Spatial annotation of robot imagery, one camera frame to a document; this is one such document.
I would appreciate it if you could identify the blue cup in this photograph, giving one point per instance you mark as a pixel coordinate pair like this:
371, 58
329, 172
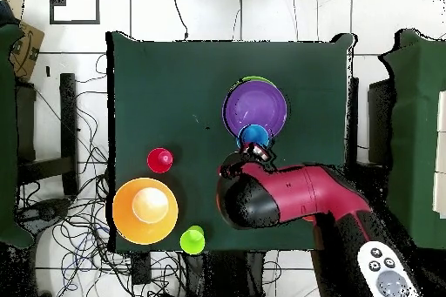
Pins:
254, 135

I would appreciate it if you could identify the purple bowl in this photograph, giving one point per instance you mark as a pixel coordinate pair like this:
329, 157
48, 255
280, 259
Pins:
254, 102

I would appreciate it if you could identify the green bowl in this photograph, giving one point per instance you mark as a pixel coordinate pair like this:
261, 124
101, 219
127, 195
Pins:
258, 78

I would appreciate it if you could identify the lime green cup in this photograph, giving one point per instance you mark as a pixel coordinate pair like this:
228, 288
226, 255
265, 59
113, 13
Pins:
192, 241

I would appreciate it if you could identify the large yellow bowl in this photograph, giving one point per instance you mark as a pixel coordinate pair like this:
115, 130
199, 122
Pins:
125, 213

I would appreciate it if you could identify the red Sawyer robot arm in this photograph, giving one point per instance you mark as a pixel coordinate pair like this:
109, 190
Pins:
296, 189

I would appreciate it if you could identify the red cup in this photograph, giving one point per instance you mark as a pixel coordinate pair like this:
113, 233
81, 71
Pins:
160, 161

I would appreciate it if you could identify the dark green tablecloth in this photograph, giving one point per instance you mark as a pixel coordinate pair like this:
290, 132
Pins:
167, 77

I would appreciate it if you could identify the black metal stand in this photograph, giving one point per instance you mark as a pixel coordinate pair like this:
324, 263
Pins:
68, 119
379, 119

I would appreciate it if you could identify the green cloth covered table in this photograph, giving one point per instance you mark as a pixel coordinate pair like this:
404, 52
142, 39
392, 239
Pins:
7, 136
418, 102

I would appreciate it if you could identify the white box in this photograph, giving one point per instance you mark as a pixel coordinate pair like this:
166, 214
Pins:
440, 196
442, 112

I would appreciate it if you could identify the black chair base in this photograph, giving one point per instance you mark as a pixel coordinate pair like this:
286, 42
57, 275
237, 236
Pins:
45, 210

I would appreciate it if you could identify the cardboard box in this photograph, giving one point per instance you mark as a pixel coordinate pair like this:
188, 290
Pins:
26, 53

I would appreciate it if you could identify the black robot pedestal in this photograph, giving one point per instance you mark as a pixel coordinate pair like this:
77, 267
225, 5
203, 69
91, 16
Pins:
216, 276

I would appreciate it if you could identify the black square frame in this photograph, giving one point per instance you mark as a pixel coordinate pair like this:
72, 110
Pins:
75, 22

